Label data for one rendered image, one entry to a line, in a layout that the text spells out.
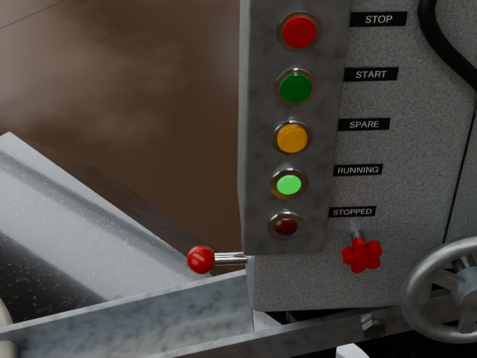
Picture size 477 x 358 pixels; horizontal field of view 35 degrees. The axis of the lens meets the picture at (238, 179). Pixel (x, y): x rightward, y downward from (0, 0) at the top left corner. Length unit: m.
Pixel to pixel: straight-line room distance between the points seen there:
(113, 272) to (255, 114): 0.72
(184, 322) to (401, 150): 0.46
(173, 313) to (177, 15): 3.02
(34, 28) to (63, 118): 0.85
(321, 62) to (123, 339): 0.57
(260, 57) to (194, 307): 0.51
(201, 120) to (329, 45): 2.53
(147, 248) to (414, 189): 0.71
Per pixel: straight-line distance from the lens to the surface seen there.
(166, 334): 1.05
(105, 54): 3.65
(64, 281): 1.32
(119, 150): 2.99
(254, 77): 0.63
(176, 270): 1.32
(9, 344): 1.12
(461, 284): 0.78
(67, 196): 1.49
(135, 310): 1.06
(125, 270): 1.32
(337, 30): 0.62
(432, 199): 0.76
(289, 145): 0.66
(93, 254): 1.36
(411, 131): 0.71
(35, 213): 1.47
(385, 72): 0.66
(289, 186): 0.69
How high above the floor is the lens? 1.73
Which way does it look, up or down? 38 degrees down
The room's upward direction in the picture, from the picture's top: 1 degrees clockwise
